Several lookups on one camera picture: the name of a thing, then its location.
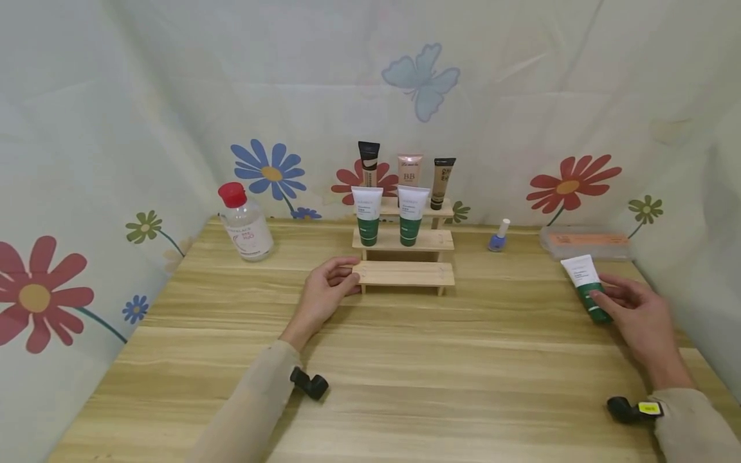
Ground person's left hand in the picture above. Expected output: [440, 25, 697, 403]
[279, 256, 363, 352]

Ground person's right hand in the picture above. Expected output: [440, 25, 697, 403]
[588, 274, 695, 392]

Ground white green cream tube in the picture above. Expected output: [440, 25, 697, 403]
[351, 186, 385, 248]
[560, 254, 614, 325]
[396, 185, 432, 248]

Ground wooden stepped shelf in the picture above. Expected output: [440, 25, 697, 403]
[351, 196, 457, 297]

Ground person's right forearm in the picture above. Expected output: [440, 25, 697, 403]
[651, 386, 741, 463]

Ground clear box orange contents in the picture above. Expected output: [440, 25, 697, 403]
[538, 226, 634, 262]

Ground clear bottle red cap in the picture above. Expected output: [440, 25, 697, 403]
[217, 181, 276, 263]

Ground beige tube black cap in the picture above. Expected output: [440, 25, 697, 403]
[357, 141, 382, 189]

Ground black wrist band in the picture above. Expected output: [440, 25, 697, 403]
[607, 396, 665, 425]
[289, 367, 330, 401]

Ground pink cosmetic tube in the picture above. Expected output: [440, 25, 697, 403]
[396, 153, 424, 189]

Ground blue nail polish bottle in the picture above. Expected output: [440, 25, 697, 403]
[487, 218, 512, 253]

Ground tan tube black cap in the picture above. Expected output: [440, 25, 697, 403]
[429, 157, 457, 212]

